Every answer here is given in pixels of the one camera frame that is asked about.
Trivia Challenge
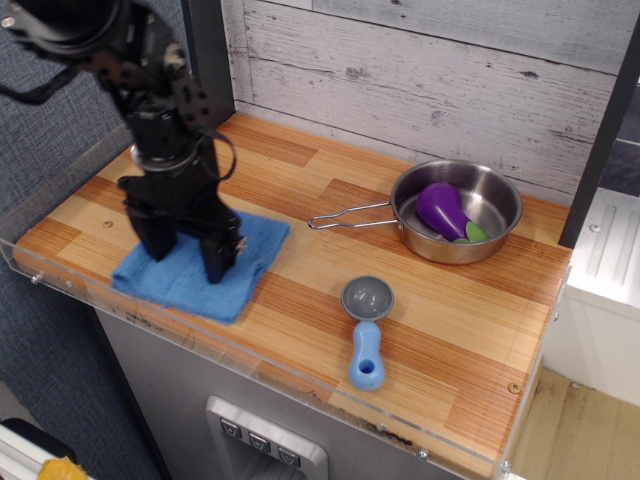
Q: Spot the silver dispenser panel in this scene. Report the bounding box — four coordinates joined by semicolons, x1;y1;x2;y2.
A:
206;395;329;479

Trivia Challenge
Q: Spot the blue cloth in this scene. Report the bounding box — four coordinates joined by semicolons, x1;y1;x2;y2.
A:
111;212;291;324

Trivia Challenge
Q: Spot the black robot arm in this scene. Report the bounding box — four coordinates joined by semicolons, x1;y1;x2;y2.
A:
1;1;245;283

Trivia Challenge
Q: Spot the clear acrylic table guard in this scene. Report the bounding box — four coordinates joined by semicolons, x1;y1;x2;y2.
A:
7;230;570;479

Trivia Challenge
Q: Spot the stainless steel pan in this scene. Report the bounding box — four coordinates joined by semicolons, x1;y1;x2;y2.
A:
308;160;523;265

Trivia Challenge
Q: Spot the purple toy eggplant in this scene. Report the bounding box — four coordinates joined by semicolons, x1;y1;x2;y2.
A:
415;182;489;244

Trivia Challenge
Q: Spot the blue grey ice cream scoop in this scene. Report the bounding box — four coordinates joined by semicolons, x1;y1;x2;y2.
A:
341;275;395;391

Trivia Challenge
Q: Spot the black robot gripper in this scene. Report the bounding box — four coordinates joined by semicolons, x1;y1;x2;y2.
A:
117;144;243;284

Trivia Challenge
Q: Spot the black vertical post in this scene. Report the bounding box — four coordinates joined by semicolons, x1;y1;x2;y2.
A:
558;19;639;248

